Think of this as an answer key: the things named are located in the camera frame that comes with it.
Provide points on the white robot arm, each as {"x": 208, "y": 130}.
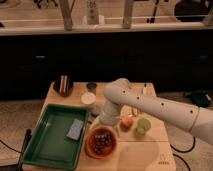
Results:
{"x": 193, "y": 119}

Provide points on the dark purple grapes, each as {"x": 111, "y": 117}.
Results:
{"x": 102, "y": 143}

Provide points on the red bowl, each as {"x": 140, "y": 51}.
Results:
{"x": 89, "y": 142}

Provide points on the small dark cup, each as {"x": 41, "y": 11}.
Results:
{"x": 91, "y": 87}

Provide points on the white round lid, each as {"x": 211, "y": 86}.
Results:
{"x": 88, "y": 98}

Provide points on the small bottle on table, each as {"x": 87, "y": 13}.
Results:
{"x": 144, "y": 90}

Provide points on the red-orange apple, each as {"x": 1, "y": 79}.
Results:
{"x": 126, "y": 122}

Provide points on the dark striped plate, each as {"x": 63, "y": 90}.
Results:
{"x": 63, "y": 85}

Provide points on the blue-grey sponge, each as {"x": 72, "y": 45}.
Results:
{"x": 75, "y": 129}

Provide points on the green pear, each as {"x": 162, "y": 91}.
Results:
{"x": 143, "y": 125}

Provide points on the green plastic tray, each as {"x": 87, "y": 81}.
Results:
{"x": 49, "y": 145}

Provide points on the dark object on floor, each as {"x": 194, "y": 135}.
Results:
{"x": 199, "y": 98}

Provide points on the black handle left of tray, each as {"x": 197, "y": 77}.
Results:
{"x": 27, "y": 138}

